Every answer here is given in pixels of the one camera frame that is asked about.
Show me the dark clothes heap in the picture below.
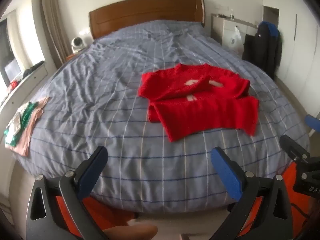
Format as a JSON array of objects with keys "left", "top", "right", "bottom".
[{"left": 22, "top": 60, "right": 45, "bottom": 79}]

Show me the folded pink shirt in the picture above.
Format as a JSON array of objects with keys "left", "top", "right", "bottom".
[{"left": 5, "top": 97, "right": 50, "bottom": 157}]

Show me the white bedside cabinet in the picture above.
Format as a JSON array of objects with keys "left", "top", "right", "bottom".
[{"left": 211, "top": 14, "right": 259, "bottom": 53}]

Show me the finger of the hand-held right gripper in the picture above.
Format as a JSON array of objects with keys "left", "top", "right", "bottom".
[
  {"left": 279, "top": 134, "right": 312, "bottom": 166},
  {"left": 305, "top": 114, "right": 320, "bottom": 133}
]

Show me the white wardrobe door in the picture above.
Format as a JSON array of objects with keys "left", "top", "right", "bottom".
[{"left": 280, "top": 5, "right": 320, "bottom": 120}]

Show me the white plastic bag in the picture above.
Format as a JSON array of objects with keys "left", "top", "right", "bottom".
[{"left": 229, "top": 26, "right": 242, "bottom": 47}]

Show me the person's left hand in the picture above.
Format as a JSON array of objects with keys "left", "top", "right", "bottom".
[{"left": 104, "top": 224, "right": 158, "bottom": 240}]

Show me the bed with striped blue sheet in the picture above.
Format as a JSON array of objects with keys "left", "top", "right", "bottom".
[{"left": 11, "top": 20, "right": 310, "bottom": 214}]

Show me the red knit sweater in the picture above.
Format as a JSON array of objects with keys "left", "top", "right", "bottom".
[{"left": 138, "top": 64, "right": 259, "bottom": 143}]

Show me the orange cloth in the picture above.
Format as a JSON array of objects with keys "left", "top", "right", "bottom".
[{"left": 54, "top": 164, "right": 320, "bottom": 239}]

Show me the beige curtain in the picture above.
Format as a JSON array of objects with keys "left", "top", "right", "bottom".
[{"left": 40, "top": 0, "right": 72, "bottom": 68}]

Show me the small white round appliance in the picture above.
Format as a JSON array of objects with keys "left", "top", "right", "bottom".
[{"left": 71, "top": 37, "right": 87, "bottom": 54}]

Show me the window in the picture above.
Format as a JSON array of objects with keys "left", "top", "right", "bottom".
[{"left": 0, "top": 19, "right": 23, "bottom": 85}]

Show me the wooden headboard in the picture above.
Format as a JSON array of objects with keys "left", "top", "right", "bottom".
[{"left": 89, "top": 0, "right": 206, "bottom": 40}]

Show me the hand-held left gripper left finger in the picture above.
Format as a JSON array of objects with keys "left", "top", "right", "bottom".
[{"left": 26, "top": 145, "right": 110, "bottom": 240}]

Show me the folded green and white garment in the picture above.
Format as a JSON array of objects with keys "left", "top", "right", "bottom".
[{"left": 4, "top": 102, "right": 39, "bottom": 147}]

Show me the dark jacket with blue trim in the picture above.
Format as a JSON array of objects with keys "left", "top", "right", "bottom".
[{"left": 241, "top": 21, "right": 283, "bottom": 79}]

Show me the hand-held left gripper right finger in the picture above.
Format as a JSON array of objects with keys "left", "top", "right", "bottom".
[{"left": 211, "top": 147, "right": 294, "bottom": 240}]

